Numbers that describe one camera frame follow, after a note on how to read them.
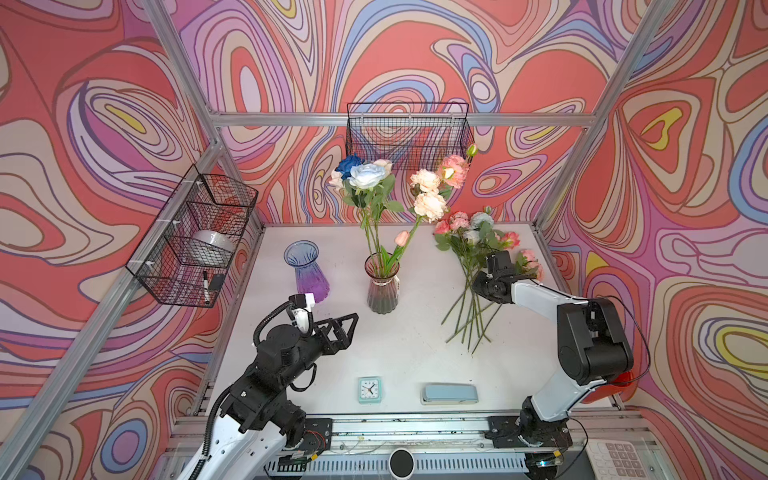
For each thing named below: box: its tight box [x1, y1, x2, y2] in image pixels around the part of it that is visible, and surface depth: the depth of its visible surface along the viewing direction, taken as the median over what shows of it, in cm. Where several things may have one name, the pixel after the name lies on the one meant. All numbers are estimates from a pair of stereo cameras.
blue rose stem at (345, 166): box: [335, 153, 364, 179], surface depth 71 cm
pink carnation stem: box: [438, 144, 478, 200], surface depth 73 cm
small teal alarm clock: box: [358, 376, 382, 404], surface depth 80 cm
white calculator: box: [584, 439, 651, 480], surface depth 70 cm
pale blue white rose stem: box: [348, 163, 387, 277], surface depth 69 cm
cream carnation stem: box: [400, 169, 448, 256], surface depth 70 cm
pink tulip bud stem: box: [381, 230, 410, 277], surface depth 80 cm
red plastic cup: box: [581, 360, 650, 404], surface depth 77 cm
